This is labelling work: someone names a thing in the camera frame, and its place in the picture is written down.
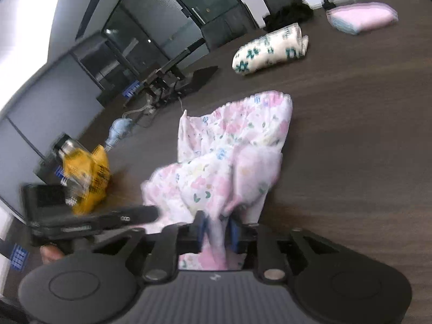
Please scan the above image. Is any pink floral garment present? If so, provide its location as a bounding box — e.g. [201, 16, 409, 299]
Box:
[141, 91, 293, 271]

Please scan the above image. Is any folded pink cloth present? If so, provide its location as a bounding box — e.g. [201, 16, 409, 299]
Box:
[327, 2, 399, 36]

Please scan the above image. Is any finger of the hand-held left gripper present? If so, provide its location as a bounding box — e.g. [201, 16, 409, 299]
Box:
[101, 205, 160, 231]

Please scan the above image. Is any person's left hand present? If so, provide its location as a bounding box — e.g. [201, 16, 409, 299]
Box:
[40, 246, 65, 263]

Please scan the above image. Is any yellow plastic bag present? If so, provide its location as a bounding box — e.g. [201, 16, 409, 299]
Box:
[62, 143, 112, 215]

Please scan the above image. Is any light blue cloth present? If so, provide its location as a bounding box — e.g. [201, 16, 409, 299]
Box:
[106, 117, 134, 149]

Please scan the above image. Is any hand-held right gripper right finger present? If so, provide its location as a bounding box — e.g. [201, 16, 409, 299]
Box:
[230, 219, 360, 282]

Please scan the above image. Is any folded green floral cloth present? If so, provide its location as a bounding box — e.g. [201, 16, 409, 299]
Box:
[232, 23, 309, 76]

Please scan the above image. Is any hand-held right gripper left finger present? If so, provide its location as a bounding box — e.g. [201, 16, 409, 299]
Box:
[91, 210, 207, 283]

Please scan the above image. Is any white cable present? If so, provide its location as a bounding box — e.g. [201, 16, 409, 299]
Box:
[122, 103, 156, 119]

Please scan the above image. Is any black cloth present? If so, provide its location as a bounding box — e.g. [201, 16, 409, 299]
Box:
[263, 3, 315, 32]

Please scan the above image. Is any dark capped bottle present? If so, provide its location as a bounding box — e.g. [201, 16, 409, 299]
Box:
[52, 134, 85, 158]

